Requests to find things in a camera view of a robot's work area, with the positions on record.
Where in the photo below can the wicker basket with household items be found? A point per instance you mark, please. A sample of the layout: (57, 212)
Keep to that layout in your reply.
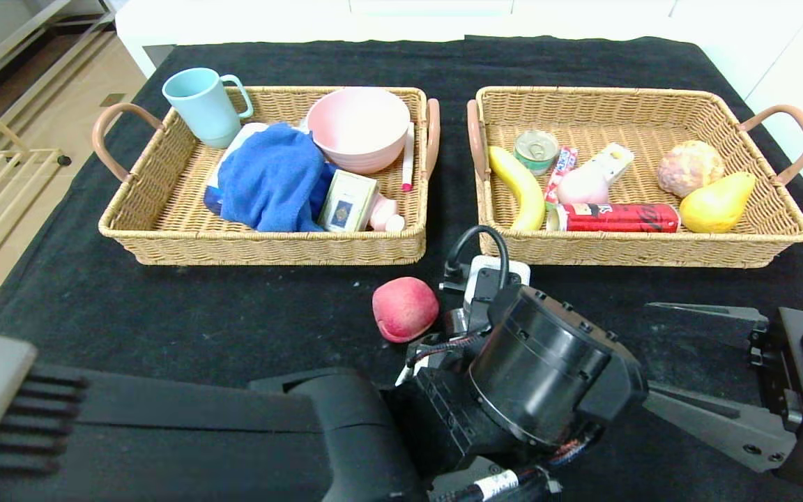
(164, 209)

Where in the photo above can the yellow pear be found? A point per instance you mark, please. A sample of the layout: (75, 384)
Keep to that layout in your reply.
(715, 206)

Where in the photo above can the yellow banana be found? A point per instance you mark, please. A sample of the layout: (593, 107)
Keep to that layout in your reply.
(520, 185)

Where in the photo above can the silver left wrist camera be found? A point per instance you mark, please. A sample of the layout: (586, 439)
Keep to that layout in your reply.
(516, 272)

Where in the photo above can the wicker basket with food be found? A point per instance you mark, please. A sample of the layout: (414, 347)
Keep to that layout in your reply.
(652, 118)

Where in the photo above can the red peach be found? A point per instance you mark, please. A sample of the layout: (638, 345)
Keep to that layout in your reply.
(405, 310)

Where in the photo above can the black table cloth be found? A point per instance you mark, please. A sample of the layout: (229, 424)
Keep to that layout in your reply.
(234, 314)

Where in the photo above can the white pen pink tip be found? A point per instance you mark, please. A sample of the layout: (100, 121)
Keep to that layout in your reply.
(408, 160)

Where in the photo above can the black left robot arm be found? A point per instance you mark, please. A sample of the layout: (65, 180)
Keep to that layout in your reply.
(541, 369)

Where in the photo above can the blue microfibre cloth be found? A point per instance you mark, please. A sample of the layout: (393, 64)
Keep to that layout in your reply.
(272, 181)

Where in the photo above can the red chips can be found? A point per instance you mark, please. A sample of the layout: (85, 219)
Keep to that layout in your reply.
(617, 217)

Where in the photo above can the red candy stick pack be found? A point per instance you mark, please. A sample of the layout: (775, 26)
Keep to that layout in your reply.
(560, 174)

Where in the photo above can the grey low shelf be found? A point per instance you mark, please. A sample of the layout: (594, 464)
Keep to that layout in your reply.
(4, 28)

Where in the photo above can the pink lotion tube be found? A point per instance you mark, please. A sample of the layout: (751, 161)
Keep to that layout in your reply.
(384, 213)

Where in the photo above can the green tin can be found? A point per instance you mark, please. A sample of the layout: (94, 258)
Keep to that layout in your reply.
(535, 150)

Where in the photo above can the teal mug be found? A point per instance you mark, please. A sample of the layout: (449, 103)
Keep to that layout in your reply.
(199, 111)

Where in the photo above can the brown cream puff bread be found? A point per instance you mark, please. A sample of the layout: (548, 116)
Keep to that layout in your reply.
(691, 167)

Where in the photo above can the small cream snack box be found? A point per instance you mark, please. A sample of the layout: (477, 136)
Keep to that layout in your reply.
(614, 160)

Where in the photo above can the pale pink soft ball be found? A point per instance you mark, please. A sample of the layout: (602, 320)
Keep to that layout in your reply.
(579, 188)

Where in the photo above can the cream card box blue diamond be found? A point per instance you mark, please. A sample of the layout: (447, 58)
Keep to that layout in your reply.
(347, 202)

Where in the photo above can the pink bowl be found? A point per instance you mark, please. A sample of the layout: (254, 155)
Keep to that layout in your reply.
(356, 132)

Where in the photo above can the large white bottle blue cap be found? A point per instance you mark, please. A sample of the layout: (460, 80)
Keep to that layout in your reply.
(212, 201)

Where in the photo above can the light wooden rack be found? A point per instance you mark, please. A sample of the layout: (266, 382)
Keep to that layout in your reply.
(32, 155)

